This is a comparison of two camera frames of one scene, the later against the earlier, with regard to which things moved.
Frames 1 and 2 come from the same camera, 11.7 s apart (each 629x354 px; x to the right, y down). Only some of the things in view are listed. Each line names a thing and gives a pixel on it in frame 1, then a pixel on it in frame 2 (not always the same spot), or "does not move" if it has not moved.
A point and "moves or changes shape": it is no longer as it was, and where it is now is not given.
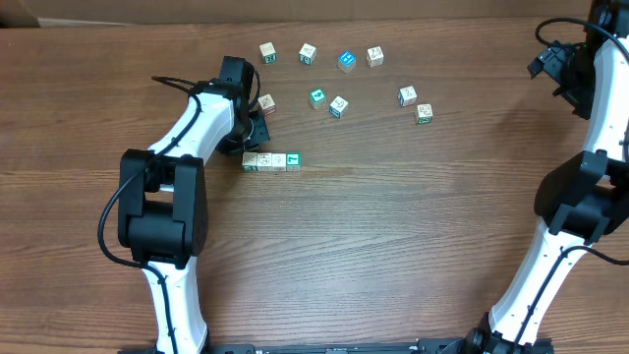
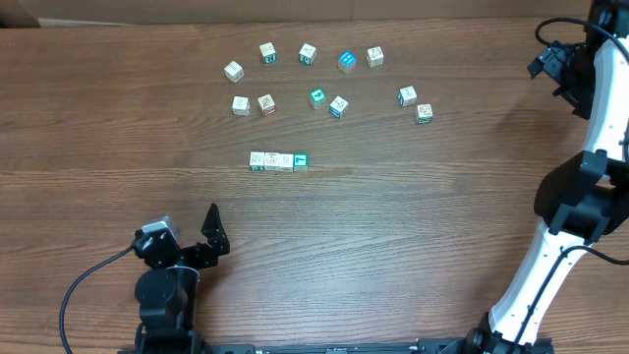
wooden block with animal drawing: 374,57 does not move
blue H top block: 347,61 does not move
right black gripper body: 573,68 does not move
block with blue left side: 407,95 does not move
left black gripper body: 248,133 -> 197,255
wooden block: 250,161 moves or changes shape
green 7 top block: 293,161 moves or changes shape
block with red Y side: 267,104 does not move
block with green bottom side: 425,114 does not move
